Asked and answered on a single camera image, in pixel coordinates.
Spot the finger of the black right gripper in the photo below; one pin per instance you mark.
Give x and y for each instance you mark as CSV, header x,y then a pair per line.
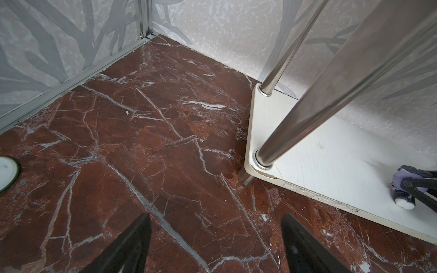
x,y
424,190

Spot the aluminium cage frame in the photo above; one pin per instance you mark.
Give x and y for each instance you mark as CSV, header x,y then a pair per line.
x,y
49,47

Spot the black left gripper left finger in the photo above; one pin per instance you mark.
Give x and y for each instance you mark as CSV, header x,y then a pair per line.
x,y
128,252

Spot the small white round disc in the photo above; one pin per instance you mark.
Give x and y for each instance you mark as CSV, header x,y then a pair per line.
x,y
8,173

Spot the purple toy with black bow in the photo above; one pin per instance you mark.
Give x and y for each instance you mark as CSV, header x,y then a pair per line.
x,y
402,197

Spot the white two-tier shelf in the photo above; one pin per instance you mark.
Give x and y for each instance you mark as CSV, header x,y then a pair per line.
x,y
301,146

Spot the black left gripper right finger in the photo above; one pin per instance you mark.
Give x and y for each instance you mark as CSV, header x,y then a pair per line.
x,y
304,253

